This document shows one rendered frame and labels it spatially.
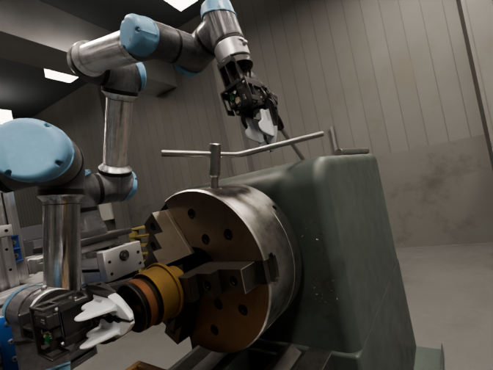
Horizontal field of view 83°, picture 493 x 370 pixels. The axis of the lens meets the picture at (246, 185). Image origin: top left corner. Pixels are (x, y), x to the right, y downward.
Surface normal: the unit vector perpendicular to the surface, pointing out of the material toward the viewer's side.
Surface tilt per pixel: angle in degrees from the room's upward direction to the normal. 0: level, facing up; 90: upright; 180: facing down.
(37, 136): 90
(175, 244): 60
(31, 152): 90
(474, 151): 90
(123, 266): 90
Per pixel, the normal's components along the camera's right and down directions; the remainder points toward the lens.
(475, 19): -0.48, 0.08
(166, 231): 0.60, -0.63
